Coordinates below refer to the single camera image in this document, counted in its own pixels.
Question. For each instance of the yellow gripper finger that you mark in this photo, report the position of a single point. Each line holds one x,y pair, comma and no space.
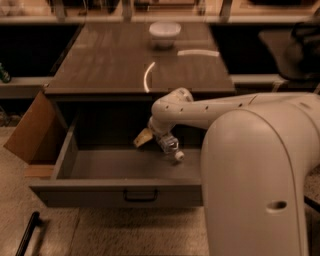
143,137

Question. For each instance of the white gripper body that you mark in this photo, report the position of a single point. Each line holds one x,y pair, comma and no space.
157,132

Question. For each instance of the clear plastic water bottle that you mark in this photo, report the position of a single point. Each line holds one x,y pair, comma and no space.
170,146

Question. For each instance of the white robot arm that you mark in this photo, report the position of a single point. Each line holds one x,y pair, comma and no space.
256,153

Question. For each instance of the open grey top drawer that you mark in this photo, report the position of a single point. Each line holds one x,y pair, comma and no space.
98,161

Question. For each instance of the grey wooden drawer cabinet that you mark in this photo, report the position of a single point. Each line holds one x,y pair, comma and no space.
113,72

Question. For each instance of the white ceramic bowl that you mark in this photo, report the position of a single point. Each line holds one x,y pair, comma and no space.
164,33

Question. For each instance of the grey right bench shelf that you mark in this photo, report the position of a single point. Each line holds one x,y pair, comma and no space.
257,82

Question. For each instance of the grey bench shelf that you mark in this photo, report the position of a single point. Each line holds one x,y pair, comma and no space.
23,87
257,82

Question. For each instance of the brown cardboard box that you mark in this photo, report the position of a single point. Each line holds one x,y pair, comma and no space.
38,138

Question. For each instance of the grey left bench shelf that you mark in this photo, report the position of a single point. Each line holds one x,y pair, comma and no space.
23,87

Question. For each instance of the black bar bottom left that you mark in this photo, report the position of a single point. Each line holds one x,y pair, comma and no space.
33,222

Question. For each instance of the green drink can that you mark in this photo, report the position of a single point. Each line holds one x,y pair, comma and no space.
4,75

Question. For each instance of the black drawer handle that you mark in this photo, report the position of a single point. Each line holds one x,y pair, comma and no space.
140,196

